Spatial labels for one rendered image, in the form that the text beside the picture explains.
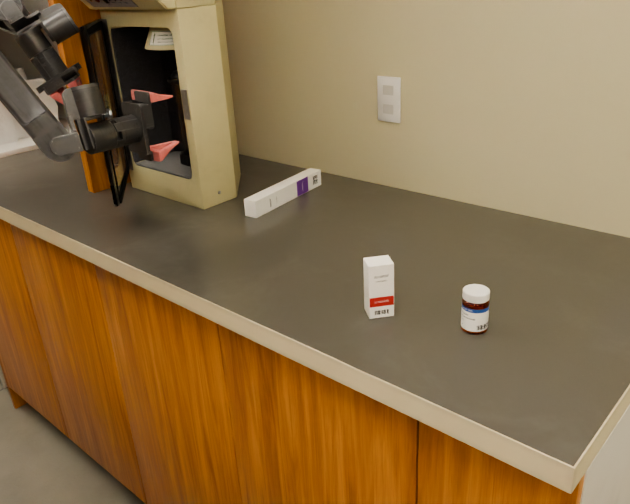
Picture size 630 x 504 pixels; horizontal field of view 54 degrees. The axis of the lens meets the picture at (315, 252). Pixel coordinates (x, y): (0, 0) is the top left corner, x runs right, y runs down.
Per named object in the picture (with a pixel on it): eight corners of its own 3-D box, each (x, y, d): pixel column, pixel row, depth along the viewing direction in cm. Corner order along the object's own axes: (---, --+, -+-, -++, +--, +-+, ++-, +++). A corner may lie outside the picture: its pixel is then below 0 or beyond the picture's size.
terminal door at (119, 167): (129, 171, 172) (100, 17, 156) (118, 208, 145) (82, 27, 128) (126, 171, 172) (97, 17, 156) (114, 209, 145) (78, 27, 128)
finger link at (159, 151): (184, 120, 130) (146, 129, 124) (188, 154, 133) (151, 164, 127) (164, 116, 134) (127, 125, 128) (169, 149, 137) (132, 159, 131)
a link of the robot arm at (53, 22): (13, 26, 142) (-4, 4, 134) (57, 0, 144) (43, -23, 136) (41, 66, 141) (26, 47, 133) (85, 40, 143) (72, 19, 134)
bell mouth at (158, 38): (187, 40, 167) (184, 18, 165) (230, 42, 156) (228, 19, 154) (130, 48, 155) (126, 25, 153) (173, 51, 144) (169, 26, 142)
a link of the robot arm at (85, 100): (50, 157, 121) (53, 158, 114) (31, 98, 118) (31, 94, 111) (112, 142, 126) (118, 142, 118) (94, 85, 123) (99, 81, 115)
